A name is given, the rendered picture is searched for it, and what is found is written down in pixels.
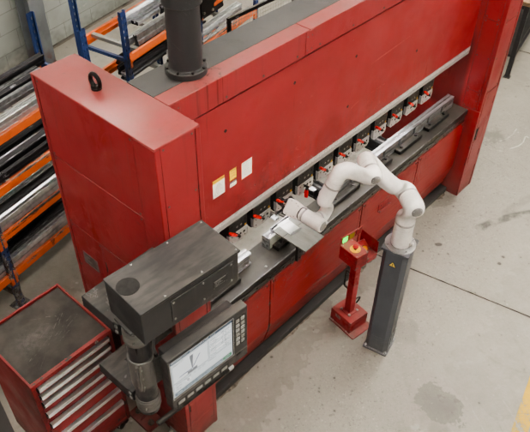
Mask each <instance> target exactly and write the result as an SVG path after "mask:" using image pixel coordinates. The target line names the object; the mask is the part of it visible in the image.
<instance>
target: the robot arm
mask: <svg viewBox="0 0 530 432"><path fill-rule="evenodd" d="M357 163H358V164H354V163H353V162H341V163H339V164H337V165H335V166H334V167H333V169H332V171H331V172H330V173H329V175H328V178H327V180H326V182H325V184H324V185H323V186H322V189H321V191H320V193H319V195H318V197H317V200H316V201H317V204H318V205H319V206H320V209H319V210H318V211H317V212H316V213H315V212H312V211H311V210H310V209H308V208H307V207H306V208H304V205H302V204H301V203H300V202H299V201H297V200H295V199H294V198H293V197H292V195H290V196H289V198H286V199H284V198H283V197H278V199H280V200H282V201H285V202H286V205H285V206H284V204H283V203H281V202H277V203H278V205H280V206H281V207H282V214H285V215H287V216H289V217H291V218H293V219H298V220H299V221H301V222H302V223H304V224H306V225H308V226H309V227H310V228H312V229H314V230H315V231H318V232H322V231H323V230H324V229H325V227H326V225H327V220H328V219H329V217H330V215H331V214H332V212H333V211H334V204H333V203H332V202H333V201H334V198H335V197H336V196H337V194H338V192H339V190H340V188H341V186H342V184H343V183H344V182H345V180H347V179H351V180H353V181H356V182H359V183H362V184H366V185H375V184H377V185H378V186H379V187H380V188H382V189H383V190H385V191H386V192H387V193H389V194H391V195H395V196H396V197H397V199H398V200H399V202H400V204H401V206H402V209H400V210H399V211H398V212H397V214H396V216H395V220H394V228H393V232H392V233H390V234H388V235H387V236H386V238H385V246H386V247H387V249H388V250H390V251H391V252H393V253H395V254H397V255H408V254H411V253H412V252H413V251H414V250H415V249H416V242H415V240H414V238H413V230H414V226H415V222H416V218H418V217H420V216H422V215H423V214H424V212H425V204H424V202H423V200H422V198H421V196H420V194H419V192H418V191H417V189H416V188H415V186H414V185H413V184H412V183H409V182H408V181H404V180H400V179H399V178H397V177H396V176H395V175H393V174H392V173H391V172H390V171H389V170H388V169H387V168H386V167H385V166H384V164H383V163H382V162H381V161H380V160H379V159H378V157H376V156H375V155H374V154H373V153H371V152H367V151H366V152H362V153H361V154H360V155H359V156H358V158H357Z"/></svg>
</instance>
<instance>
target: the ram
mask: <svg viewBox="0 0 530 432"><path fill-rule="evenodd" d="M481 2H482V0H402V1H401V2H399V3H397V4H396V5H394V6H392V7H390V8H389V9H386V10H384V11H383V12H382V13H380V14H378V15H376V16H374V17H372V18H370V19H369V20H368V21H365V22H364V23H362V24H360V25H358V26H357V27H355V28H353V29H352V30H350V31H348V32H346V33H344V34H342V35H341V36H340V37H338V38H336V39H334V40H332V41H330V42H328V43H327V44H326V45H323V46H322V47H320V48H318V49H316V50H315V51H313V52H311V53H310V54H308V55H306V56H304V57H302V58H300V59H299V60H297V61H296V62H294V63H291V64H290V65H288V66H286V67H285V68H283V69H281V70H279V71H278V72H276V73H274V74H272V75H271V76H269V77H267V78H266V79H264V80H262V81H260V82H258V83H257V84H255V85H254V86H252V87H249V88H248V89H246V90H244V91H243V92H241V93H239V94H237V95H236V96H234V97H232V98H230V99H228V100H227V101H225V102H223V103H222V104H220V105H217V106H216V107H214V108H213V109H211V110H210V111H207V112H205V113H204V114H202V115H200V116H199V117H197V118H195V119H193V121H195V122H196V123H199V124H200V136H201V150H202V177H203V192H204V206H205V220H206V224H208V225H209V226H210V227H212V228H214V227H216V226H217V225H219V224H220V223H222V222H223V221H225V220H226V219H228V218H229V217H231V216H232V215H233V214H234V213H236V212H237V211H238V210H240V209H241V208H243V207H245V206H246V205H247V204H249V203H250V202H252V201H253V200H255V198H257V197H258V196H259V195H261V194H263V193H264V192H265V191H267V190H268V189H270V188H272V187H273V186H274V185H275V184H277V183H278V182H279V181H281V180H282V179H284V178H285V177H287V176H288V175H290V174H291V173H292V172H294V171H295V170H297V169H298V168H299V167H300V166H302V165H304V164H305V163H306V162H308V161H309V160H311V159H312V158H314V157H315V156H317V155H318V154H319V153H320V152H322V151H323V150H325V149H326V148H327V147H329V146H331V145H332V144H333V143H335V142H336V141H338V140H339V139H340V138H341V137H343V136H344V135H346V134H347V133H349V132H350V131H352V130H353V129H355V128H356V127H358V126H359V125H360V124H361V123H363V122H364V121H365V120H367V119H368V118H370V117H372V116H373V115H374V114H376V113H377V112H379V111H380V110H381V109H382V108H384V107H385V106H386V105H388V104H390V103H391V102H392V101H394V100H395V99H397V98H399V97H400V96H401V95H402V94H403V93H405V92H406V91H408V90H409V89H411V88H412V87H414V86H415V85H417V84H418V83H419V82H421V81H422V80H423V79H425V78H426V77H427V76H429V75H431V74H432V73H433V72H435V71H436V70H438V69H439V68H441V67H442V66H443V65H444V64H446V63H447V62H449V61H450V60H452V59H453V58H454V57H456V56H458V55H459V54H460V53H462V52H463V51H464V50H465V49H467V48H468V47H470V46H471V43H472V39H473V33H474V29H475V26H476V22H477V19H478V15H479V9H480V5H481ZM469 51H470V50H469ZM469 51H467V52H466V53H465V54H463V55H462V56H460V57H459V58H457V59H456V60H454V61H453V62H452V63H451V64H449V65H448V66H447V67H445V68H444V69H442V70H441V71H439V72H438V73H436V74H435V75H433V76H432V77H431V78H430V79H429V80H427V81H425V82H424V83H423V84H421V85H420V86H418V87H417V88H415V89H414V90H412V91H411V92H410V93H409V94H407V95H406V96H405V97H403V98H402V99H400V100H399V101H397V102H396V103H394V104H393V105H391V106H390V107H389V108H388V109H387V110H385V111H383V112H382V113H381V114H379V115H378V116H376V117H375V118H373V119H372V120H370V121H369V122H368V123H367V124H365V125H364V126H363V127H361V128H360V129H358V130H357V131H355V132H354V133H352V134H351V135H349V136H348V137H347V138H346V139H345V140H343V141H341V142H340V143H339V144H337V145H336V146H334V147H333V148H331V149H330V150H328V151H327V152H326V153H325V154H323V155H322V156H321V157H319V158H318V159H316V160H315V161H313V162H312V163H310V164H309V165H307V166H306V167H305V168H304V169H303V170H301V171H299V172H298V173H297V174H295V175H294V176H292V177H291V178H289V179H288V180H286V181H285V182H284V183H283V184H281V185H280V186H279V187H277V188H276V189H274V190H273V191H271V192H270V193H268V194H267V195H265V196H264V197H263V198H261V200H259V201H257V202H256V203H255V204H253V205H252V206H250V207H249V208H247V209H246V210H244V211H243V212H242V213H240V214H239V215H238V216H237V217H235V218H234V219H232V220H231V221H229V222H228V223H226V224H225V225H223V226H222V227H220V228H219V229H218V230H217V232H218V233H219V232H221V231H222V230H224V229H225V228H226V227H227V226H228V225H230V224H232V223H233V222H234V221H236V220H237V219H239V218H240V217H242V216H243V215H245V214H246V213H247V212H249V210H251V209H252V208H254V207H255V206H257V205H258V204H260V203H261V202H262V201H264V200H266V199H267V198H268V197H269V196H271V195H272V194H273V193H275V192H276V191H277V190H279V189H281V188H282V187H283V186H285V185H286V184H288V183H289V182H291V181H292V180H293V179H294V178H295V177H297V176H299V175H300V174H301V173H303V172H304V171H306V170H307V169H309V168H310V167H311V166H313V165H314V164H315V163H316V162H318V161H319V160H321V159H322V158H324V157H325V156H326V155H328V154H329V153H331V152H332V151H334V150H335V149H336V148H337V147H339V146H340V145H342V144H343V143H344V142H346V141H348V140H349V139H350V138H352V137H353V136H354V135H356V134H357V133H358V132H359V131H361V130H362V129H364V128H365V127H367V126H368V125H370V124H371V123H373V122H374V121H376V120H377V119H378V118H379V117H380V116H382V115H383V114H385V113H386V112H387V111H389V110H391V109H392V108H393V107H395V106H396V105H398V104H399V103H400V102H401V101H403V100H404V99H406V98H407V97H408V96H410V95H411V94H413V93H414V92H416V91H417V90H419V89H420V88H421V87H422V86H424V85H425V84H426V83H428V82H429V81H431V80H432V79H434V78H435V77H436V76H438V75H440V74H441V73H442V72H443V71H444V70H446V69H447V68H449V67H450V66H452V65H453V64H454V63H456V62H457V61H459V60H460V59H462V58H463V57H464V56H465V55H467V54H468V53H469ZM250 157H252V173H251V174H249V176H247V177H246V178H244V179H243V180H241V164H242V163H243V162H245V160H247V159H249V158H250ZM235 167H236V170H237V176H236V177H235V178H233V179H232V180H231V181H230V170H232V169H233V168H235ZM223 175H225V192H224V193H222V194H221V195H219V196H218V197H216V198H215V199H214V194H213V182H214V181H215V180H217V179H218V178H220V177H222V176H223ZM235 179H237V184H235V185H234V186H232V187H231V188H230V183H231V182H232V181H234V180H235Z"/></svg>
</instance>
